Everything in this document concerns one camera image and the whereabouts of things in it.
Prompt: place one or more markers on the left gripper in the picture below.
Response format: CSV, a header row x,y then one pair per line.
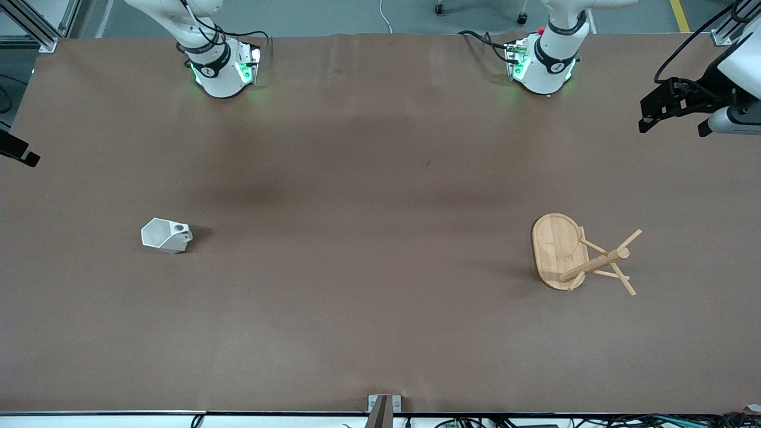
x,y
711,81

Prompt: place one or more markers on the white faceted cup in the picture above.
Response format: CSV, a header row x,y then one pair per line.
x,y
163,235

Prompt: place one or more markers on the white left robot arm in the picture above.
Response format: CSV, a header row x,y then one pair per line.
x,y
550,65

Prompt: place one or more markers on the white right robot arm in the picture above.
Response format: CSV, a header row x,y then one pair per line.
x,y
217,74

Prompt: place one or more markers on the wooden cup rack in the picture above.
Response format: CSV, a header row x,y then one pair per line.
x,y
559,249

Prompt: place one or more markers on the grey connector box green light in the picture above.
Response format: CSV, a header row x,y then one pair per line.
x,y
516,59
250,65

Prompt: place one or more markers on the brown paper table cover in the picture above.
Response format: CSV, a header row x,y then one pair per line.
x,y
357,238

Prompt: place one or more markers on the aluminium frame post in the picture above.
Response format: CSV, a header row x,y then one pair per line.
x,y
41,27
728,27

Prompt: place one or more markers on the metal bracket with brown post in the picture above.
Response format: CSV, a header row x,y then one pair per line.
x,y
383,411

